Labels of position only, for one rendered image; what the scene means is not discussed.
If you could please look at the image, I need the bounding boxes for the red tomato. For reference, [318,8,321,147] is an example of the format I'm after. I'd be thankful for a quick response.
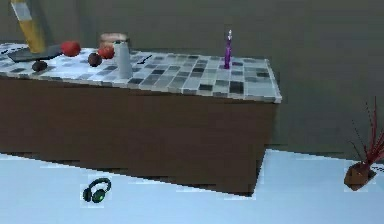
[60,40,82,58]

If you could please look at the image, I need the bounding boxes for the brown cabinet with tiled top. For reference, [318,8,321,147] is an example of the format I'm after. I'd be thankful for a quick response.
[0,42,283,197]

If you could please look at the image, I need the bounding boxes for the small black utensil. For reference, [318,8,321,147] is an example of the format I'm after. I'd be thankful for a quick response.
[136,54,153,66]

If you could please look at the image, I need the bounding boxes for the purple candle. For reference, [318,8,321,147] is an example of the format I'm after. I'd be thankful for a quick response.
[223,29,233,70]

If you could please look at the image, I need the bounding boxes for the grey bottle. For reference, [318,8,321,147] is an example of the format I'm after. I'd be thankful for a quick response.
[113,40,134,80]

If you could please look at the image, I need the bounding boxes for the red apple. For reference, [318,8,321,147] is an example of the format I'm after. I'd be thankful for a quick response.
[97,45,116,60]

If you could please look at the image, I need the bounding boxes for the brown round bread loaf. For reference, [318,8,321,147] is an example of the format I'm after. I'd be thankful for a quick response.
[98,32,131,50]

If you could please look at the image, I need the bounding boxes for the dark brown round fruit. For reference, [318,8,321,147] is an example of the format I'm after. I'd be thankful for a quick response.
[87,52,103,68]

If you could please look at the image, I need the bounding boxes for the black and green headphones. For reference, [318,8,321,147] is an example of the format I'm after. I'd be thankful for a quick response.
[82,177,112,204]

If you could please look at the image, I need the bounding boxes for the dark brown potato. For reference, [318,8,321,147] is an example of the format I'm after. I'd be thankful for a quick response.
[31,60,49,73]

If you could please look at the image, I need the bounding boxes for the dark grey flat tray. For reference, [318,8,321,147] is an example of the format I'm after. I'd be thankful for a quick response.
[7,44,64,63]

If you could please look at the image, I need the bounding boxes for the red plant in brown pot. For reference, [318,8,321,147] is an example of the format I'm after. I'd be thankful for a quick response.
[343,96,384,192]

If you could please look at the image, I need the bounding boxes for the yellow and grey post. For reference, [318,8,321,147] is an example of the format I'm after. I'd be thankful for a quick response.
[10,0,47,54]

